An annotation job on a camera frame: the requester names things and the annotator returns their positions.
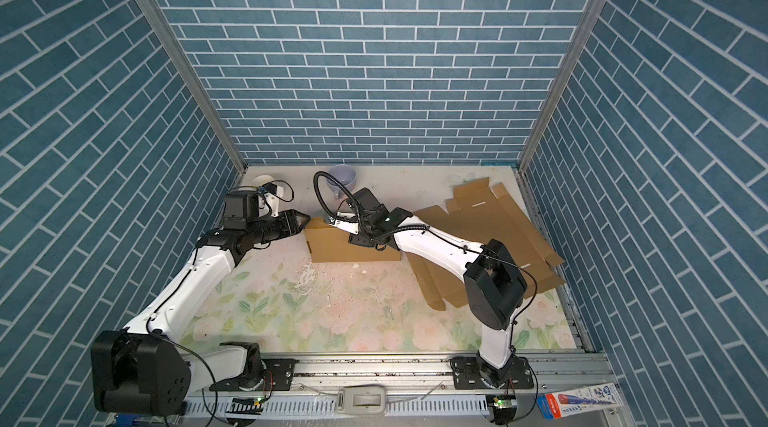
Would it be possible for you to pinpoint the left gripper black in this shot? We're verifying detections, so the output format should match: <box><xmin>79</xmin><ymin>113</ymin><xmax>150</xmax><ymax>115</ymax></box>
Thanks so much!
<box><xmin>245</xmin><ymin>208</ymin><xmax>311</xmax><ymax>245</ymax></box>

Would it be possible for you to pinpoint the brown cardboard box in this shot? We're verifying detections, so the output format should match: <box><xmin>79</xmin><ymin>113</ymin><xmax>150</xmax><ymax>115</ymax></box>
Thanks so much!
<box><xmin>303</xmin><ymin>218</ymin><xmax>401</xmax><ymax>263</ymax></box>

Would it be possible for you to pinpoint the brown cardboard sheet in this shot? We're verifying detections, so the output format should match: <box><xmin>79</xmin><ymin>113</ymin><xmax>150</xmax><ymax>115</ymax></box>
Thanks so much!
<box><xmin>438</xmin><ymin>178</ymin><xmax>564</xmax><ymax>299</ymax></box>
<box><xmin>406</xmin><ymin>205</ymin><xmax>499</xmax><ymax>311</ymax></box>

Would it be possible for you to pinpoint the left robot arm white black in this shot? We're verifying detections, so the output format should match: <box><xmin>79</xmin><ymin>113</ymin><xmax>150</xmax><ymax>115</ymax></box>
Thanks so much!
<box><xmin>90</xmin><ymin>188</ymin><xmax>310</xmax><ymax>417</ymax></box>

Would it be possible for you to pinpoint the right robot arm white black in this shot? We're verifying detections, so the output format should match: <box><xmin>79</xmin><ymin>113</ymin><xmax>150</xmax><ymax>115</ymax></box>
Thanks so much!
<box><xmin>333</xmin><ymin>188</ymin><xmax>528</xmax><ymax>388</ymax></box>

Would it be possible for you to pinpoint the white ceramic mug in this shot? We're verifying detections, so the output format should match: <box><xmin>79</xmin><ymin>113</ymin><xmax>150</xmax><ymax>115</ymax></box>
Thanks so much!
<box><xmin>249</xmin><ymin>174</ymin><xmax>284</xmax><ymax>217</ymax></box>

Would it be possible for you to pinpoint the lavender speckled ceramic cup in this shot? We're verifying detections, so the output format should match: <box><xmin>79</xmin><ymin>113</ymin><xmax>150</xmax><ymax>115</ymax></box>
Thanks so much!
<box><xmin>326</xmin><ymin>164</ymin><xmax>357</xmax><ymax>199</ymax></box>

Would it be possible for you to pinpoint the small green circuit board right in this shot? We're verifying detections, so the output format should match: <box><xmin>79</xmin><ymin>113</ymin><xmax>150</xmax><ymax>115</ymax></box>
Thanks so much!
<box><xmin>491</xmin><ymin>395</ymin><xmax>518</xmax><ymax>410</ymax></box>

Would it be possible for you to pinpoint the white red blue carton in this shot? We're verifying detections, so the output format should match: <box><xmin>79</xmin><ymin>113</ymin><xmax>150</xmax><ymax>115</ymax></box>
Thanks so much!
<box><xmin>537</xmin><ymin>383</ymin><xmax>624</xmax><ymax>420</ymax></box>

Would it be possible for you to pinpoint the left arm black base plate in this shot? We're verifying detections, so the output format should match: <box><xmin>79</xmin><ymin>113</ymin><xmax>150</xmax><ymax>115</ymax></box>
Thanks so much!
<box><xmin>209</xmin><ymin>358</ymin><xmax>297</xmax><ymax>394</ymax></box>

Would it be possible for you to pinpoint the aluminium mounting rail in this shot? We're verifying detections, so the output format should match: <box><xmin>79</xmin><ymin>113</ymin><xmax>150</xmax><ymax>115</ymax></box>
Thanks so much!
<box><xmin>122</xmin><ymin>353</ymin><xmax>616</xmax><ymax>399</ymax></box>

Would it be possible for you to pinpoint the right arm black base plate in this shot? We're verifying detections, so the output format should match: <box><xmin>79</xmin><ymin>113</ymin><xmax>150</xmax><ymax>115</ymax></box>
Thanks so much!
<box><xmin>449</xmin><ymin>355</ymin><xmax>534</xmax><ymax>390</ymax></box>

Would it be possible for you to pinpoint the grey plastic handle clamp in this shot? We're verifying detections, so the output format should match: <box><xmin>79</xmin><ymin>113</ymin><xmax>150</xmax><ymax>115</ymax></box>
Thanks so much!
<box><xmin>335</xmin><ymin>384</ymin><xmax>387</xmax><ymax>416</ymax></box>

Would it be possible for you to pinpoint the white slotted cable duct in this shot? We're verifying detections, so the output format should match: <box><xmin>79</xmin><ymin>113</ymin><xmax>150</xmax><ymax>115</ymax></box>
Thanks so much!
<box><xmin>185</xmin><ymin>395</ymin><xmax>493</xmax><ymax>419</ymax></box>

